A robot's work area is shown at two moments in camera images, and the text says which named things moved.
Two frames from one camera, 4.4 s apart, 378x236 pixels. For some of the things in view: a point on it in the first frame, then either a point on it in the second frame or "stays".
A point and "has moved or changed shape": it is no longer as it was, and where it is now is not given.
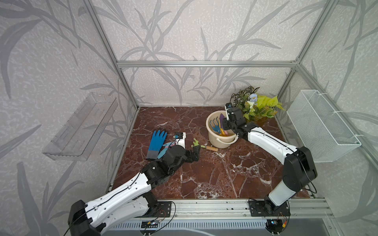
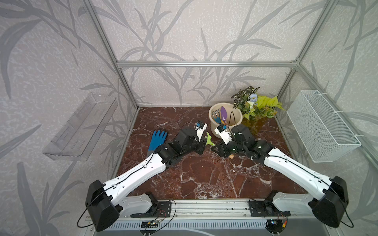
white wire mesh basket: x=319 y=128 stays
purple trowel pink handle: x=221 y=118 has moved or changed shape
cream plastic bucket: x=218 y=137 has moved or changed shape
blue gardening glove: x=157 y=142 stays
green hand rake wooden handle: x=196 y=142 has moved or changed shape
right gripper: x=225 y=124 to x=221 y=150
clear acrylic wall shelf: x=75 y=139 stays
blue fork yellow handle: x=216 y=127 has moved or changed shape
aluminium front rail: x=301 y=209 stays
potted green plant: x=255 y=107 stays
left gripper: x=196 y=155 to x=202 y=144
